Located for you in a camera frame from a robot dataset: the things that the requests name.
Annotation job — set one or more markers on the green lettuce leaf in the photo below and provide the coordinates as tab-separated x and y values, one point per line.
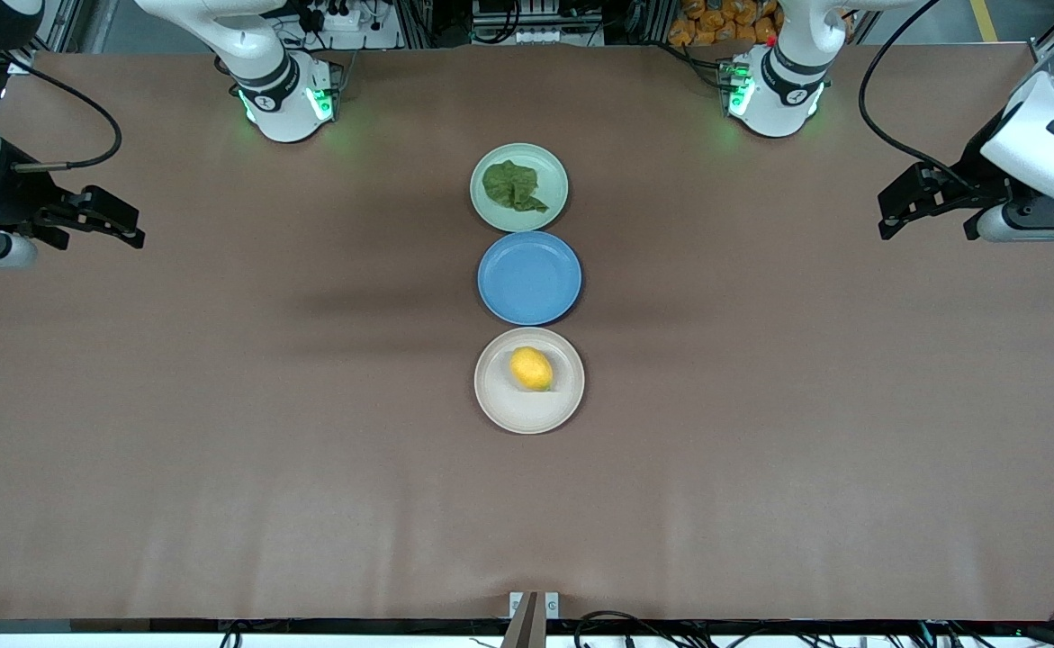
508	187

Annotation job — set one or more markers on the white power strip with plugs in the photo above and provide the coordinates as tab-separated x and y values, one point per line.
337	16

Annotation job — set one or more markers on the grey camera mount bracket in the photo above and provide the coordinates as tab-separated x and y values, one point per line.
526	621

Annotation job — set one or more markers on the beige plate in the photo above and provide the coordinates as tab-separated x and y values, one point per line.
513	409

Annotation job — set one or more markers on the orange snack packets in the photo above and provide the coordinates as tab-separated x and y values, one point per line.
725	22

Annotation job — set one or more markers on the pale green plate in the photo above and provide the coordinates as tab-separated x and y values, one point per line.
545	171

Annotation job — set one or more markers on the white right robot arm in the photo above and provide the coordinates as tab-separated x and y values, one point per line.
283	108

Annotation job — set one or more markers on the aluminium frame profile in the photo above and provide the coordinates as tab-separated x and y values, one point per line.
1044	49
58	27

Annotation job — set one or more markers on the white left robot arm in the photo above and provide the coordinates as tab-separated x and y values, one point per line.
783	90

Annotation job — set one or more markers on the blue plate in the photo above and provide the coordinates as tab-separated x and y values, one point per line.
529	277

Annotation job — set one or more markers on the long white power strip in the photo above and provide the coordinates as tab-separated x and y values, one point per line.
536	36

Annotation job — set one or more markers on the brown table cover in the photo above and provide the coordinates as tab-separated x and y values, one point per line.
220	495

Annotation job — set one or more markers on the yellow lemon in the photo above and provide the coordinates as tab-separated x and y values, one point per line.
531	369

